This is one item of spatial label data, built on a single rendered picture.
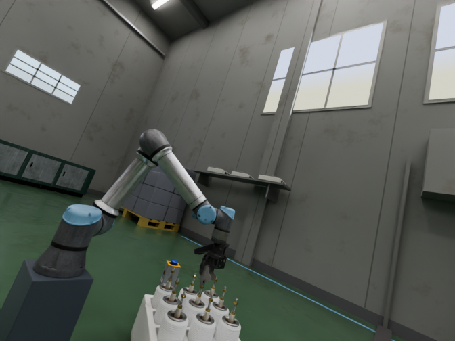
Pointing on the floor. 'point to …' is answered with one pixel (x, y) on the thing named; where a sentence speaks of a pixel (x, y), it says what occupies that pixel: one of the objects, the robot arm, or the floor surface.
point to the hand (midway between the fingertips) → (202, 281)
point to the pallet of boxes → (156, 201)
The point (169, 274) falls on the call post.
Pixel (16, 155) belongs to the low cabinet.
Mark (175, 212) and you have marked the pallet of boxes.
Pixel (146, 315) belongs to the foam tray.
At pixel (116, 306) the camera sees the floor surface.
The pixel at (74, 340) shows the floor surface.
